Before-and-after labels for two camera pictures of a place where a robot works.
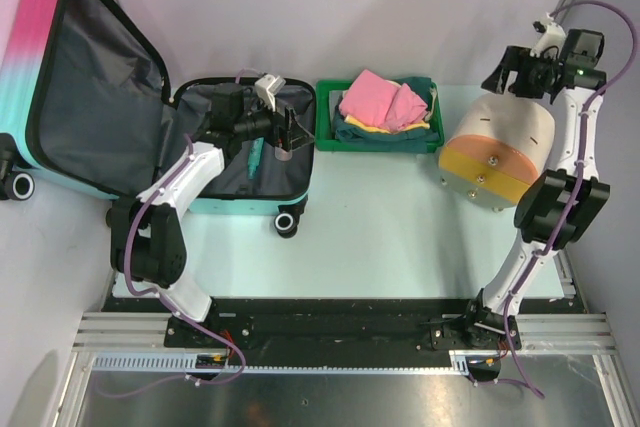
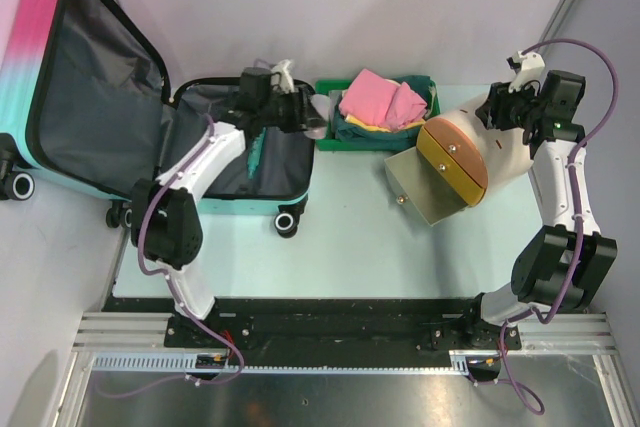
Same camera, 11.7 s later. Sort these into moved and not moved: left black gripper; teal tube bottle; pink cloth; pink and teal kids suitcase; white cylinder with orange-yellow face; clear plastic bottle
Moved: clear plastic bottle; left black gripper; white cylinder with orange-yellow face
Not moved: pink and teal kids suitcase; teal tube bottle; pink cloth
